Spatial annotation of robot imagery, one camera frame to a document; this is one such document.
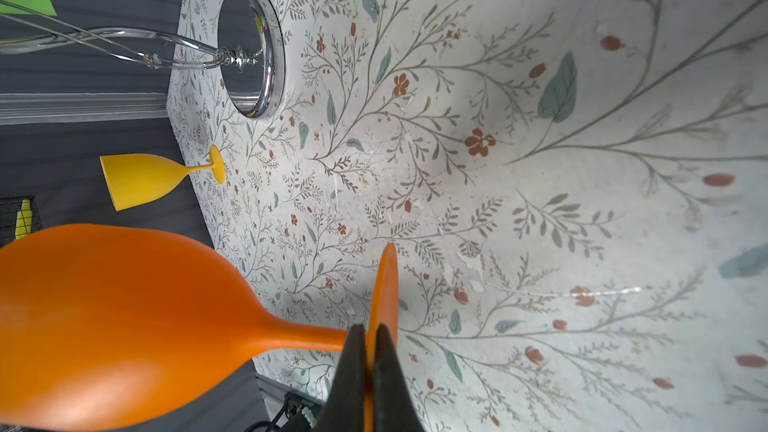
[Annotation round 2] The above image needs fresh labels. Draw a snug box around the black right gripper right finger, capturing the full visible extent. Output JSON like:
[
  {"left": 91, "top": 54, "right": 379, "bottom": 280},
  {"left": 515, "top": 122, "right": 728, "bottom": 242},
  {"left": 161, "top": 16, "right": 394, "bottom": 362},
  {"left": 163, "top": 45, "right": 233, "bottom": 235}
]
[{"left": 372, "top": 324, "right": 424, "bottom": 432}]

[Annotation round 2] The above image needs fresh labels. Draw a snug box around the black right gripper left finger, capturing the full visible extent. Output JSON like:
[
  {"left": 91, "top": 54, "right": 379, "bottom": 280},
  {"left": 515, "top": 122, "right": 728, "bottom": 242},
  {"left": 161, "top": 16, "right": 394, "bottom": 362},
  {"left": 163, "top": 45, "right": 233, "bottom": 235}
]
[{"left": 311, "top": 325, "right": 367, "bottom": 432}]

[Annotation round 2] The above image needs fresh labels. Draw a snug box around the orange wine glass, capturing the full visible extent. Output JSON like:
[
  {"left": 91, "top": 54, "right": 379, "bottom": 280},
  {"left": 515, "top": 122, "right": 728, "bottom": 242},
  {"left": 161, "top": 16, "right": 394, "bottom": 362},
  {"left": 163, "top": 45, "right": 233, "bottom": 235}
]
[{"left": 1, "top": 224, "right": 399, "bottom": 431}]

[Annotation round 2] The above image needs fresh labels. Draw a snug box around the yellow wine glass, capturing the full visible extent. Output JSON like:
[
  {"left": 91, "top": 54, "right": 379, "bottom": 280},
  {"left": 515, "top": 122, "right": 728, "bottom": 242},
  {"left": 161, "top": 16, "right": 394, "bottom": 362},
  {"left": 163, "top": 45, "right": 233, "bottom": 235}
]
[{"left": 100, "top": 145, "right": 226, "bottom": 211}]

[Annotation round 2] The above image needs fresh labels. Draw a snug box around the chrome wine glass rack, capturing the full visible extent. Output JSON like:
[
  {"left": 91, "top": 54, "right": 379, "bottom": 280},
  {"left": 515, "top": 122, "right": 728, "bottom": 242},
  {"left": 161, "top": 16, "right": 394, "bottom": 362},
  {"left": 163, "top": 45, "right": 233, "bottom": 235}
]
[{"left": 1, "top": 0, "right": 286, "bottom": 119}]

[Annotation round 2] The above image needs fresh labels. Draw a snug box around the yellow marker in basket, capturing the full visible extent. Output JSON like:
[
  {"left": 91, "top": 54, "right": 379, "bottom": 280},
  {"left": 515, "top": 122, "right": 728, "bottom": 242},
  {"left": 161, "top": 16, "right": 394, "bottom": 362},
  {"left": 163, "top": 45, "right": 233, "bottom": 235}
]
[{"left": 14, "top": 198, "right": 33, "bottom": 240}]

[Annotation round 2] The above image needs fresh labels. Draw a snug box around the black wire basket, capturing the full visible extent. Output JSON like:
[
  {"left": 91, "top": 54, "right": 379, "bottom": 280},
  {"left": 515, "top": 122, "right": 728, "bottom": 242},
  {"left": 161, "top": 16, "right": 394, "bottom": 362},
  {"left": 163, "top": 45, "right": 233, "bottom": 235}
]
[{"left": 0, "top": 196, "right": 43, "bottom": 247}]

